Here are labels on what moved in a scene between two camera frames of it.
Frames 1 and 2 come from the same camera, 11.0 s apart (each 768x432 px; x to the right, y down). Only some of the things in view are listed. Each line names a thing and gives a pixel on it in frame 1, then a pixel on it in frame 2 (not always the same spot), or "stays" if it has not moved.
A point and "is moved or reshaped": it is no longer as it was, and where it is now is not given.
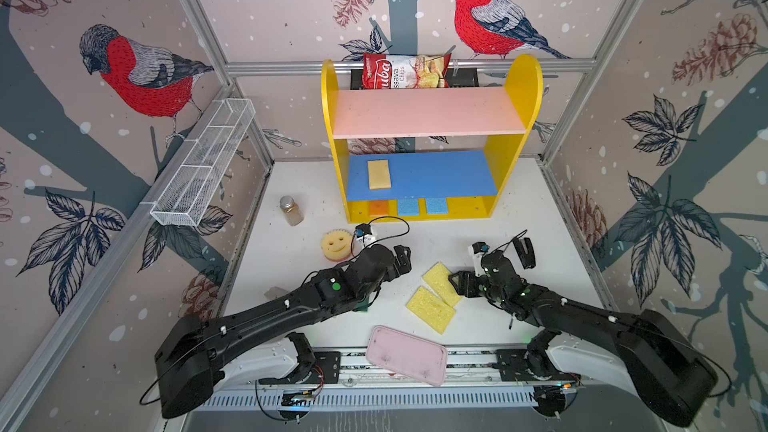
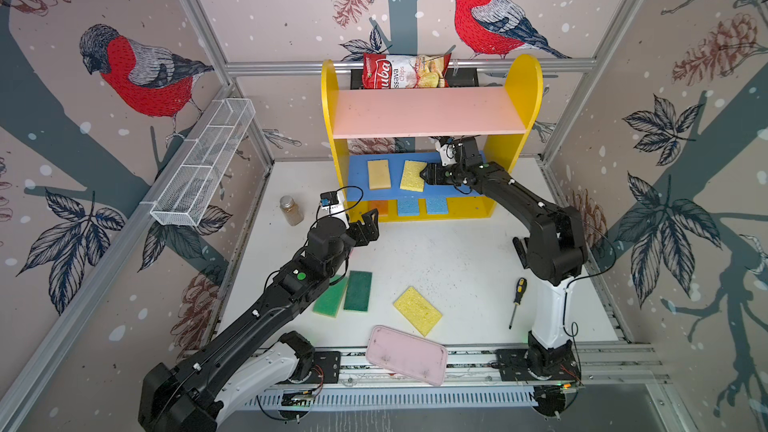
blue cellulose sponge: [408, 207] stays
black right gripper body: [494, 295] to [449, 175]
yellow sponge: [438, 278] to [411, 179]
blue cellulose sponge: [437, 206] stays
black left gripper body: [393, 271] to [347, 244]
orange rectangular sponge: [379, 208] stays
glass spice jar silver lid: [292, 211] stays
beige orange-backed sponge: [379, 174] stays
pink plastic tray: [408, 355] stays
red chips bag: [405, 71] stays
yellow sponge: [431, 309] is moved or reshaped
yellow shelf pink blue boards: [398, 185] stays
